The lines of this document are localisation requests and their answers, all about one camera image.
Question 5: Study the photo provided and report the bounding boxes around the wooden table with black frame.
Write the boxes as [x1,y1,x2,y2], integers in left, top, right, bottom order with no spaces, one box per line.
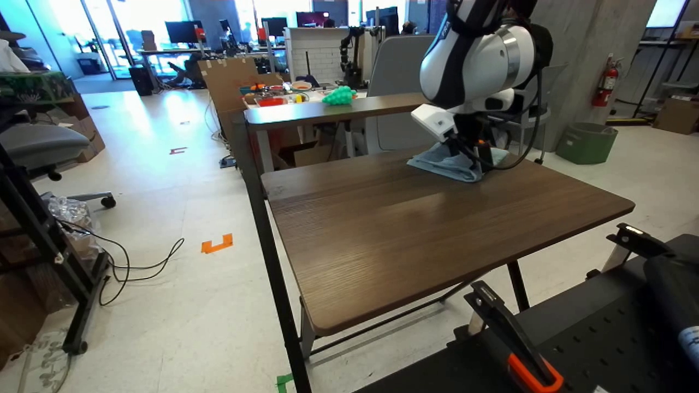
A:
[245,150,633,393]

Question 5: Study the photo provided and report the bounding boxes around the black cable on floor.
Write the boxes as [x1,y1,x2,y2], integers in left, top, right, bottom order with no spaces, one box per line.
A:
[54,215,188,307]

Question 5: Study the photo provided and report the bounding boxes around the black metal stand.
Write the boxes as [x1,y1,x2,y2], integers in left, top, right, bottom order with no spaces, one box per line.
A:
[0,147,109,356]

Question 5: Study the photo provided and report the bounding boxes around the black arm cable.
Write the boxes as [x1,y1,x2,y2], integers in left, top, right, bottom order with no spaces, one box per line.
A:
[491,67,545,173]

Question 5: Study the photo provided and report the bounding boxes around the black clamp right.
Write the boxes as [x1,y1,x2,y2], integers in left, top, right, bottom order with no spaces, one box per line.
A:
[610,223,673,257]

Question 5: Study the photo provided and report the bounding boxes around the red fire extinguisher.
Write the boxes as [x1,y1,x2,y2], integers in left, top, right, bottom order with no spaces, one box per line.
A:
[591,54,620,106]

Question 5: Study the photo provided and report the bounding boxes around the light blue towel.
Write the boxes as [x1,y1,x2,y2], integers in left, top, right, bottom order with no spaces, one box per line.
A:
[408,141,483,184]

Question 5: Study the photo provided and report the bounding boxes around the cardboard box right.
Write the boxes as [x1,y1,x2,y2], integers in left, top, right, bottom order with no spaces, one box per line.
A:
[655,98,699,132]

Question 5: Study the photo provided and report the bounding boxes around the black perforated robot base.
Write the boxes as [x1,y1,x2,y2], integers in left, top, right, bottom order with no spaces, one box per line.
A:
[358,257,699,393]

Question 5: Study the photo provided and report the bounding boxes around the gray office chair left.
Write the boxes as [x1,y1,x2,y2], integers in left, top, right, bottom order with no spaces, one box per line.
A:
[0,122,90,180]

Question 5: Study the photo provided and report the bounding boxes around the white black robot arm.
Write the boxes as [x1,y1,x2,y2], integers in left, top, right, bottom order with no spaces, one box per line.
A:
[408,0,553,184]

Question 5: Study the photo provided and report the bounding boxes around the green crumpled object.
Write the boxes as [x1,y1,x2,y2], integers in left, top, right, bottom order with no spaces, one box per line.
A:
[323,84,355,106]

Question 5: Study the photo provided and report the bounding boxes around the green bin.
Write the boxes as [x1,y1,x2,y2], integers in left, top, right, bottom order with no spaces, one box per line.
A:
[555,122,618,163]

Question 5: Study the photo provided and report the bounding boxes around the gray partition panel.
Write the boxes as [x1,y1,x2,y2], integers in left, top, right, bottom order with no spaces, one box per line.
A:
[364,35,434,155]

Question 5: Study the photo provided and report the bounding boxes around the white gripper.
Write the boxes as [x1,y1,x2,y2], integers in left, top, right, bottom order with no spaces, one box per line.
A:
[411,103,494,173]

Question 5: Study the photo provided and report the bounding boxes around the cardboard sheet behind desk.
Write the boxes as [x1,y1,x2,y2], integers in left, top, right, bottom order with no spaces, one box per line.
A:
[198,56,281,139]

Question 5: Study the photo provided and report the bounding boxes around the black orange clamp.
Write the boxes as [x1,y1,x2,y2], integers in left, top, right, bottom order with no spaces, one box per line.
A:
[465,281,566,393]

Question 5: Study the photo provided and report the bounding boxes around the orange tape floor marker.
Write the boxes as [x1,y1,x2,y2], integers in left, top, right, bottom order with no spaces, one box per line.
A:
[200,233,233,255]

